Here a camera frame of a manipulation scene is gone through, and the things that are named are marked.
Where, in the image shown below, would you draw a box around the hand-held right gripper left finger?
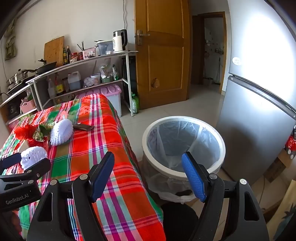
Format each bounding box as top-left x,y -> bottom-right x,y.
27,151 -> 115,241

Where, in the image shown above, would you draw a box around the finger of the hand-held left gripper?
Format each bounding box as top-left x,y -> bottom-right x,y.
0,153 -> 22,173
0,158 -> 51,183

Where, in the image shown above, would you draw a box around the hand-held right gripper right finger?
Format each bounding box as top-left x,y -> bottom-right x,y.
181,151 -> 270,241

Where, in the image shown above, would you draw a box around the white foam fruit net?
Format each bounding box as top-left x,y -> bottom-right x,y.
20,146 -> 48,172
50,119 -> 74,146

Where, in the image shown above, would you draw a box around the red snack packet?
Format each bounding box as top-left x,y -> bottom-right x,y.
13,124 -> 38,141

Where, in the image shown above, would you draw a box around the white round trash bin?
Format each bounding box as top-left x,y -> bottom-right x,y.
142,116 -> 226,204

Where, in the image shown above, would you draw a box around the clear plastic bin liner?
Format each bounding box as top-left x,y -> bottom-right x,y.
142,119 -> 222,205

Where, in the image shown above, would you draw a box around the dark brown wrapper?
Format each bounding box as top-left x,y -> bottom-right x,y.
73,123 -> 95,131

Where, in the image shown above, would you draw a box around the red green plaid tablecloth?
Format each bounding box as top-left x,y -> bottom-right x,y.
0,93 -> 167,241

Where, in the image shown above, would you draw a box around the black round object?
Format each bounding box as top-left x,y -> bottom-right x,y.
161,203 -> 199,241

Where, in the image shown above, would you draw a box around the pink plastic basket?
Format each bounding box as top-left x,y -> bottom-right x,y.
20,97 -> 36,114

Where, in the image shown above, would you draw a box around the white stove stand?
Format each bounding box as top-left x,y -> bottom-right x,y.
0,85 -> 37,123

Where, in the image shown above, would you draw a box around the black cooktop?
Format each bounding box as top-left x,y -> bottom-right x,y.
7,82 -> 30,94

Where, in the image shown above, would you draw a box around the white plastic bottle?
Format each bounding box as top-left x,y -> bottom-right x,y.
47,78 -> 56,98

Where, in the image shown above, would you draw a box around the yellow label oil bottle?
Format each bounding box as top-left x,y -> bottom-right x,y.
55,75 -> 65,95

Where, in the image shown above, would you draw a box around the green plastic bottle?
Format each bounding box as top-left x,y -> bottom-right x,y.
131,92 -> 140,114

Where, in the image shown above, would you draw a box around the silver refrigerator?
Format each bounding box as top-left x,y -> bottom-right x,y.
215,0 -> 296,186

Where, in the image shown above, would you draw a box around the steel pot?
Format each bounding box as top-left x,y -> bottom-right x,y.
6,69 -> 29,87

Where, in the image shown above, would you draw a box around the cardboard box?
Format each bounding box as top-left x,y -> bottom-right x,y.
264,148 -> 296,183

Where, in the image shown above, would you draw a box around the storage box with pink lid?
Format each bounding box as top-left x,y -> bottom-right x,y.
76,85 -> 122,116

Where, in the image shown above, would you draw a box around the dark liquid plastic jug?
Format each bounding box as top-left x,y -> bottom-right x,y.
68,71 -> 82,91

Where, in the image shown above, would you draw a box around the black wok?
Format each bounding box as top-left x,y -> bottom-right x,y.
28,59 -> 57,75

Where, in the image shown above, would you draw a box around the red plastic bag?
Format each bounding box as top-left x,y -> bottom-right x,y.
285,136 -> 296,151

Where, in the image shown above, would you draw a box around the pineapple print cloth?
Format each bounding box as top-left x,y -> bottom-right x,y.
273,178 -> 296,241

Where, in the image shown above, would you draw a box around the white shelf rack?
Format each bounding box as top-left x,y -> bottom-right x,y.
26,50 -> 139,117

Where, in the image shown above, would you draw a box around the crumpled food bags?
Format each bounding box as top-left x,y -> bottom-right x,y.
99,59 -> 113,78

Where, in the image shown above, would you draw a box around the wooden door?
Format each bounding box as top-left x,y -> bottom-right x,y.
134,0 -> 192,110

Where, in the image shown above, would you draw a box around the wooden cutting board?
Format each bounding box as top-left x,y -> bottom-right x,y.
44,36 -> 65,67

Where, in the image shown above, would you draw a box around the hanging green cloth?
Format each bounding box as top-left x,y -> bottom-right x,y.
5,21 -> 18,61

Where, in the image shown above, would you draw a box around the pink utensil holder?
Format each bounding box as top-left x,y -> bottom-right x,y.
83,47 -> 97,60

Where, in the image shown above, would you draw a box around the clear plastic lidded container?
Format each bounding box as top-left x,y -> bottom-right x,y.
96,40 -> 114,56

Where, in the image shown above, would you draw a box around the white electric kettle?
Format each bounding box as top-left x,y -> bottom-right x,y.
112,29 -> 128,54

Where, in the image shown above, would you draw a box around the thin floor power cord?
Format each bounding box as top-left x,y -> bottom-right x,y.
257,176 -> 266,209

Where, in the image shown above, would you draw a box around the metal door handle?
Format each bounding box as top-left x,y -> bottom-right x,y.
136,30 -> 151,45

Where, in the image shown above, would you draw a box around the black wall cable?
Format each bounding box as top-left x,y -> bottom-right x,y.
122,0 -> 128,30

